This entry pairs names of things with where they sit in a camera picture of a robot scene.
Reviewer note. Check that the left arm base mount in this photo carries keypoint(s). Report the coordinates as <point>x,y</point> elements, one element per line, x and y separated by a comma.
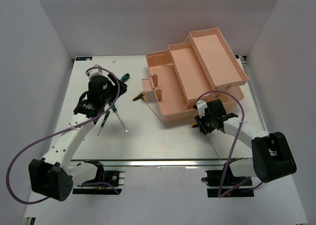
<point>96,179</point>

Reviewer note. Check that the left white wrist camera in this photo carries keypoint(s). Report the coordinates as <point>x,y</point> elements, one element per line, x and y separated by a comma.
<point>96,70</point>

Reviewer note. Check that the green flathead screwdriver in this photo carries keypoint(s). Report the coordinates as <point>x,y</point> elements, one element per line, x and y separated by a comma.
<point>122,123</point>

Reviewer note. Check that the yellow T-handle hex key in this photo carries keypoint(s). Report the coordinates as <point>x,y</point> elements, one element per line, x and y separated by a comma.
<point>209,140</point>
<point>141,96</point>

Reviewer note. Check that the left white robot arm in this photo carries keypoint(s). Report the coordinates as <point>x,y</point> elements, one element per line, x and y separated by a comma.
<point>51,176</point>

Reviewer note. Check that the large green screwdriver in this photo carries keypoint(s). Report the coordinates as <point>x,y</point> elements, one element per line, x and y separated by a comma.
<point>125,77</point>

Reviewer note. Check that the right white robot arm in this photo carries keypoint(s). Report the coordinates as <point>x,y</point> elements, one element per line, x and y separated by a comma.
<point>271,155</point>

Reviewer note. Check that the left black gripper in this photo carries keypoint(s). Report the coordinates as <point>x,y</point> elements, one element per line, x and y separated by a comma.
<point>114,88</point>

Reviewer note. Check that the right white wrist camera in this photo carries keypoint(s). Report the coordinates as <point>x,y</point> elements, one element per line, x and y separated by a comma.
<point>200,106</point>

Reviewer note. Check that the pink plastic toolbox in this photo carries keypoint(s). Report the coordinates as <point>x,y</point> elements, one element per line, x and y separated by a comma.
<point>201,66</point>

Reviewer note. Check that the aluminium table rail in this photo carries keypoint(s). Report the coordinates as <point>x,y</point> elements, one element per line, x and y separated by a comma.
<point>162,163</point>

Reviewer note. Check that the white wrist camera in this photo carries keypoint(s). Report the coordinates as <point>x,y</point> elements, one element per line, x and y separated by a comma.
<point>200,106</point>
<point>96,70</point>

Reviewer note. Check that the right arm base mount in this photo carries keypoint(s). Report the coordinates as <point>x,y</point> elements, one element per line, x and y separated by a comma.
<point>213,178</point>

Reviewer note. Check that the blue label sticker left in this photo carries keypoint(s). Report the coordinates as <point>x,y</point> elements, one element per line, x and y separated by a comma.
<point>86,58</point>

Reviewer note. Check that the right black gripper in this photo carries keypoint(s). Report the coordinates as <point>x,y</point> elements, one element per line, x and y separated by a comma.
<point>200,122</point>

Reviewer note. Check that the small green precision screwdriver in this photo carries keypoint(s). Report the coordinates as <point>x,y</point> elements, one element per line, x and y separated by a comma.
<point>106,115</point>

